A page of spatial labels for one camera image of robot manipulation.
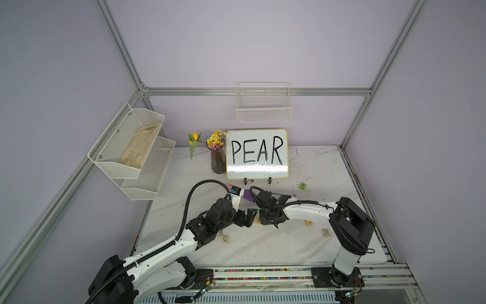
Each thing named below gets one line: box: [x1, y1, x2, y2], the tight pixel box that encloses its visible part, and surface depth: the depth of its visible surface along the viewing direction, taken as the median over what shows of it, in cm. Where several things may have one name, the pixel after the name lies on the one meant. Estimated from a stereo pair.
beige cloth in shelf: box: [118, 121, 162, 169], surface depth 81 cm
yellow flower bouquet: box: [206, 129, 227, 151], surface depth 92 cm
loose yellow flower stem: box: [187, 131, 206, 161], surface depth 92 cm
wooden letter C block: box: [221, 234, 230, 244], surface depth 84 cm
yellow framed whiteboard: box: [225, 128, 289, 180], surface depth 103 cm
